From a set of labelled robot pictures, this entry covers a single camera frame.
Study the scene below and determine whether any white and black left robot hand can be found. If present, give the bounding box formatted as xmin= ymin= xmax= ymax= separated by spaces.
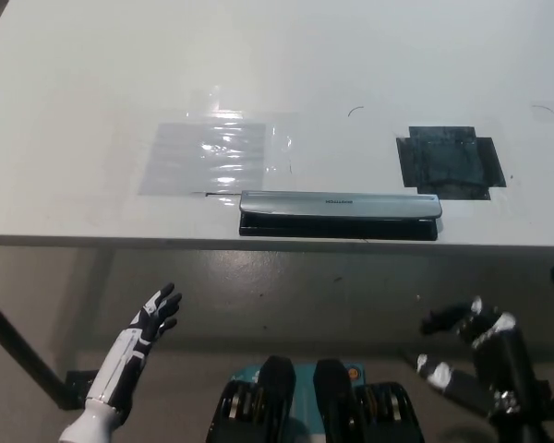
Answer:
xmin=84 ymin=281 xmax=184 ymax=413

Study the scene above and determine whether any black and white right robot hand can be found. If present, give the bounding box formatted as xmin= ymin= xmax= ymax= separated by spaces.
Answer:
xmin=415 ymin=296 xmax=549 ymax=419

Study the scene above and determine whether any black and teal robot torso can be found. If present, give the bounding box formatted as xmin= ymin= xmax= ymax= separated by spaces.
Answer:
xmin=204 ymin=353 xmax=428 ymax=443

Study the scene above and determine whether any silver and black hole puncher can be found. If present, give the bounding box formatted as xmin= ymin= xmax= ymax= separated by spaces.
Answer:
xmin=238 ymin=189 xmax=443 ymax=242

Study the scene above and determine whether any black table leg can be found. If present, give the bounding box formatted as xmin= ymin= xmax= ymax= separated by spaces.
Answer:
xmin=0 ymin=284 xmax=103 ymax=411

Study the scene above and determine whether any black tape patch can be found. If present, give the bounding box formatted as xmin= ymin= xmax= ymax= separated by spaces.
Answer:
xmin=394 ymin=125 xmax=508 ymax=201

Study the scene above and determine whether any clear plastic sheet patch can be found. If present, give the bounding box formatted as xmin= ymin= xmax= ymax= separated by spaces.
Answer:
xmin=139 ymin=109 xmax=302 ymax=198

